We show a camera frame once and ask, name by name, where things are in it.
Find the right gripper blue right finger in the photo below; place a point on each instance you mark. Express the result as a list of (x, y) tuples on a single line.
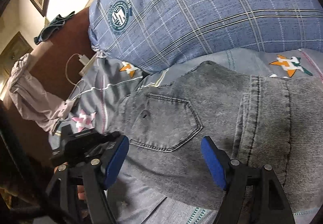
[(269, 201)]

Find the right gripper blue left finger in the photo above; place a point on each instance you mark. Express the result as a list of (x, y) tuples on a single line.
[(97, 173)]

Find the grey denim pants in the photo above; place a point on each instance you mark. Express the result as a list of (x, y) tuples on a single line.
[(258, 120)]

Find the person's right hand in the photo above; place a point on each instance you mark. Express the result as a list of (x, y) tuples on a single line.
[(80, 188)]

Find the brown wooden headboard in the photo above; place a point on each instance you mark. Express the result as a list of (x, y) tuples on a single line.
[(48, 66)]

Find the pink grey garment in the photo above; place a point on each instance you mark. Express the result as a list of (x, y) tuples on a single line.
[(32, 101)]

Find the dark teal cloth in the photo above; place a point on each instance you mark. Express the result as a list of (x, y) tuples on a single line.
[(55, 25)]

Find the blue plaid pillow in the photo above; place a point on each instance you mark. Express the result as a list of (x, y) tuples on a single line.
[(156, 34)]

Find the white charger with cable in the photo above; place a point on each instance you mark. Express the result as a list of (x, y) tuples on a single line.
[(86, 64)]

